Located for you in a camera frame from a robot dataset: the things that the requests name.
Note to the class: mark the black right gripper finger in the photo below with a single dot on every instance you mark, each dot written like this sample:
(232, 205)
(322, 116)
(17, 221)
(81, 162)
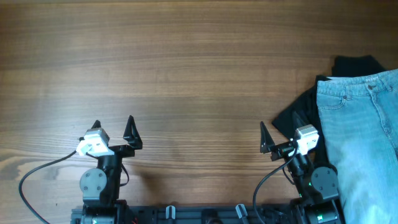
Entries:
(299, 120)
(267, 143)

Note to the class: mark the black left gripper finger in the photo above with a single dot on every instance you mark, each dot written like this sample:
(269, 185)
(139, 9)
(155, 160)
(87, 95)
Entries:
(131, 134)
(97, 124)

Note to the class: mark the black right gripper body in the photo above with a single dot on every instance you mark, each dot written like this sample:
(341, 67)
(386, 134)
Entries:
(282, 149)

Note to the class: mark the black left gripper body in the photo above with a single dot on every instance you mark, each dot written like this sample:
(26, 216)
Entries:
(123, 150)

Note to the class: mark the light blue denim shorts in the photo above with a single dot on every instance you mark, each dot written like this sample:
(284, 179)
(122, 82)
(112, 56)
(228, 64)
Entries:
(359, 123)

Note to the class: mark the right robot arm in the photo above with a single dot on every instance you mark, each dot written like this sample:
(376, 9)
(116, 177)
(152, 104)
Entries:
(316, 182)

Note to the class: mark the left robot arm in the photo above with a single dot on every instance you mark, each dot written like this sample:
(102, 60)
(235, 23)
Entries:
(100, 186)

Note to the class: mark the black garment pile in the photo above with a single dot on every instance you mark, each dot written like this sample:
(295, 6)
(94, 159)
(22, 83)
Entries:
(306, 103)

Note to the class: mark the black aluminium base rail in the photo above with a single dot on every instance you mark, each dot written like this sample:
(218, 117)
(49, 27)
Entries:
(184, 215)

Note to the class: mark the right white rail clip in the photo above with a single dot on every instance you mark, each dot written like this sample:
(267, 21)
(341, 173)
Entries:
(241, 211)

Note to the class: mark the white rail clip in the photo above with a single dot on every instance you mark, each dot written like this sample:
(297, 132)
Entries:
(241, 211)
(170, 212)

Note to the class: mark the left white rail clip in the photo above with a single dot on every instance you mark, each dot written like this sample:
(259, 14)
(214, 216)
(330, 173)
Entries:
(170, 212)

